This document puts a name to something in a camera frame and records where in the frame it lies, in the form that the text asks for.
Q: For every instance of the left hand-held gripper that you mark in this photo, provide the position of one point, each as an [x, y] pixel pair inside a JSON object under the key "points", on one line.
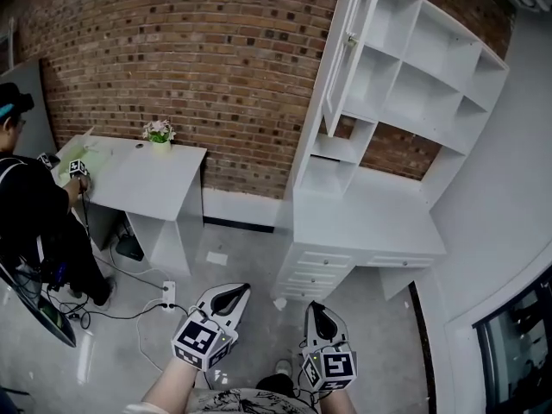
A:
{"points": [[198, 339]]}

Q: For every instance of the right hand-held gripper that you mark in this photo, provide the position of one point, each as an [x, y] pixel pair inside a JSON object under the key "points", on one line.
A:
{"points": [[334, 367]]}

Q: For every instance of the white glass cabinet door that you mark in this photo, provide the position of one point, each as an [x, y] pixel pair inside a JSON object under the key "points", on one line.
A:
{"points": [[340, 80]]}

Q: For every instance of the white shelf cabinet desk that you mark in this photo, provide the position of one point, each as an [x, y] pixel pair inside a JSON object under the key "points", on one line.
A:
{"points": [[427, 97]]}

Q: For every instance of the person's left forearm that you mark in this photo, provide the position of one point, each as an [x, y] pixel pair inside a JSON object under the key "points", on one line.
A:
{"points": [[172, 382]]}

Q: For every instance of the person's right forearm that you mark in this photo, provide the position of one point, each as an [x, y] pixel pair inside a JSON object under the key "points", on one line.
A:
{"points": [[337, 403]]}

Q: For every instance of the white paper sheet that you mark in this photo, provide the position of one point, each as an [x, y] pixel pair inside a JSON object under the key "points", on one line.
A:
{"points": [[217, 257]]}

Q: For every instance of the crumpled white paper scrap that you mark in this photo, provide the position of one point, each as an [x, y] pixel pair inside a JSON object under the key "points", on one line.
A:
{"points": [[280, 304]]}

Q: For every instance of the white power strip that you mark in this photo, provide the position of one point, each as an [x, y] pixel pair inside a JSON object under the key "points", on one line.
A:
{"points": [[169, 293]]}

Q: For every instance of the person's grey shoe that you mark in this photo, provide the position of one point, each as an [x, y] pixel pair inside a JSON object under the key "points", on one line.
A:
{"points": [[283, 367]]}

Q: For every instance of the person's printed white shirt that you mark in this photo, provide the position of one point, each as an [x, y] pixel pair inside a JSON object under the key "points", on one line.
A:
{"points": [[241, 403]]}

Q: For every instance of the black box device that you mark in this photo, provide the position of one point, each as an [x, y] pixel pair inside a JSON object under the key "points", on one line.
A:
{"points": [[129, 247]]}

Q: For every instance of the small white side table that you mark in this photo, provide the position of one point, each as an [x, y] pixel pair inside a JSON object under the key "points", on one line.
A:
{"points": [[146, 179]]}

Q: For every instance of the black curved panel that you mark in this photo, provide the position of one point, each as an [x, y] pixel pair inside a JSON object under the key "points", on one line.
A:
{"points": [[47, 317]]}

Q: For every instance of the potted pink flower plant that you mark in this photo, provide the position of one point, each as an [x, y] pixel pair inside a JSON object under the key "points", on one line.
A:
{"points": [[160, 134]]}

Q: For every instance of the black framed window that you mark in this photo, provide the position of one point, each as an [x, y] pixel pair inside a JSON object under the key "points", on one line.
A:
{"points": [[517, 343]]}

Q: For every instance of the grey leaning board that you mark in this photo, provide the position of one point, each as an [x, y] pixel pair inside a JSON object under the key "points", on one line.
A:
{"points": [[26, 110]]}

